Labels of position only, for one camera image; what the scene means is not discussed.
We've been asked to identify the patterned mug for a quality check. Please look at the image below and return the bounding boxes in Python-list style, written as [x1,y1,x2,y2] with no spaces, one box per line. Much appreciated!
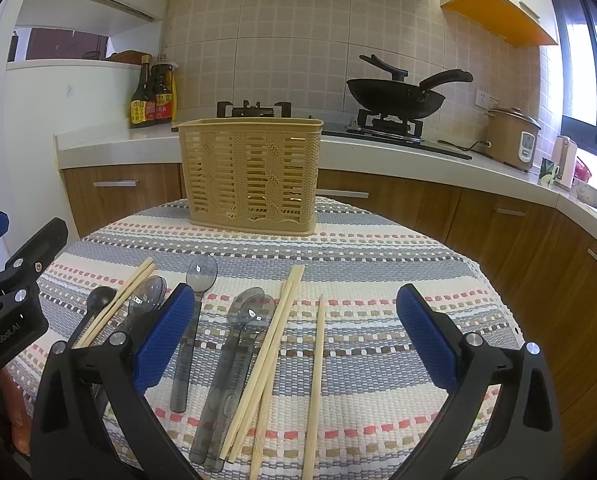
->
[538,157,560,188]

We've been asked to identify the dark soy sauce bottle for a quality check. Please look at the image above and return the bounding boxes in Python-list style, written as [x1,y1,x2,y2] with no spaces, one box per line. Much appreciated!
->
[130,54,156,128]

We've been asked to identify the dark framed window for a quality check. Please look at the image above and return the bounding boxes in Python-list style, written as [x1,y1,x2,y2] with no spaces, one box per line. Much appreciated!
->
[552,0,597,156]

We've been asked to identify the black wok with lid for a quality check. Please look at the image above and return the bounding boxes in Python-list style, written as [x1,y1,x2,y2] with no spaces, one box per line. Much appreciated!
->
[347,54,473,122]

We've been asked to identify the white electric kettle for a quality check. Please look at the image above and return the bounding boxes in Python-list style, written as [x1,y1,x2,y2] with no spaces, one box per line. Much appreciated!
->
[552,136,578,190]

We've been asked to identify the wooden base cabinets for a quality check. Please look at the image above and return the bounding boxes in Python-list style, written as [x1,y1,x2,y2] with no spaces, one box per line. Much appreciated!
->
[60,161,597,466]

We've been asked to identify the brown rice cooker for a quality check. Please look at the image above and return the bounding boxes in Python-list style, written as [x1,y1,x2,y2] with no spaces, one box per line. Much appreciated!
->
[485,107,541,172]

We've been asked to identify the black plastic spoon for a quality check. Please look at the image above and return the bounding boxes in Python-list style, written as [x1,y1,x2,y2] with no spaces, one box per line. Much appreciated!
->
[67,286,116,348]

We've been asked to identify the striped woven table mat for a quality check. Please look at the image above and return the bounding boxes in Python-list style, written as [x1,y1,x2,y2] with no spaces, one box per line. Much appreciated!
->
[5,196,526,480]

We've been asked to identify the white wall socket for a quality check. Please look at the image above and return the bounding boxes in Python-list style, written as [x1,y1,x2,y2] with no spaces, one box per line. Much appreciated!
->
[475,89,498,110]

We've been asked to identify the smoky spoon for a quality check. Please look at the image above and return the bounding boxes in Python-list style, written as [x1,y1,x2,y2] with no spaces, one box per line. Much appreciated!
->
[114,275,167,334]

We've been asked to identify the wooden chopstick single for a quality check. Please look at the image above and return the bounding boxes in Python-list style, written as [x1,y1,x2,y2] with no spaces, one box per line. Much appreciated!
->
[301,295,325,480]

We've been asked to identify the black gas stove top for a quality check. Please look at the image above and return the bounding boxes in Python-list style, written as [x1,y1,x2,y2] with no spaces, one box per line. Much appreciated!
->
[216,100,472,160]

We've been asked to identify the clear grey plastic spoon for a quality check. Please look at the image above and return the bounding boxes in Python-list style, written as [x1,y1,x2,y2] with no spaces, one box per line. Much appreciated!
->
[169,255,218,414]

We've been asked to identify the red label sauce bottle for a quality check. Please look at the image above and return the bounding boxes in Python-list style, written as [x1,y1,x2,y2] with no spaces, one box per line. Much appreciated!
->
[152,61,177,124]

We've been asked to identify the beige plastic utensil basket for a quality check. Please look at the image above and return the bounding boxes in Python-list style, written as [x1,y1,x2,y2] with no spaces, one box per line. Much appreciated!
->
[178,118,323,235]

